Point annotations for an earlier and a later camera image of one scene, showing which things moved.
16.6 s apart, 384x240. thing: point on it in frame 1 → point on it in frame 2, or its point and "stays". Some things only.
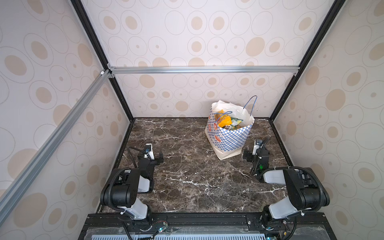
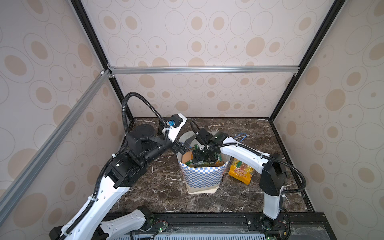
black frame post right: [337, 7] stays
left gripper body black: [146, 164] → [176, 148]
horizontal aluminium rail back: [162, 69] stays
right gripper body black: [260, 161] → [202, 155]
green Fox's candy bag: [235, 122] → [218, 157]
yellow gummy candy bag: [226, 120] → [240, 171]
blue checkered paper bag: [228, 127] → [200, 180]
